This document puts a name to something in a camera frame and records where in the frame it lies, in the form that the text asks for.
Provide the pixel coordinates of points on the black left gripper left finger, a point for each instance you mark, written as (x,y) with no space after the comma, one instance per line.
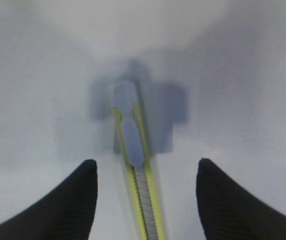
(67,212)

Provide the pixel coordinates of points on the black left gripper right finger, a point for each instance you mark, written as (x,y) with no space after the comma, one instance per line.
(227,211)

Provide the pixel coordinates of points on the yellow utility knife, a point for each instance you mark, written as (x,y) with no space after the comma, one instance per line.
(134,147)

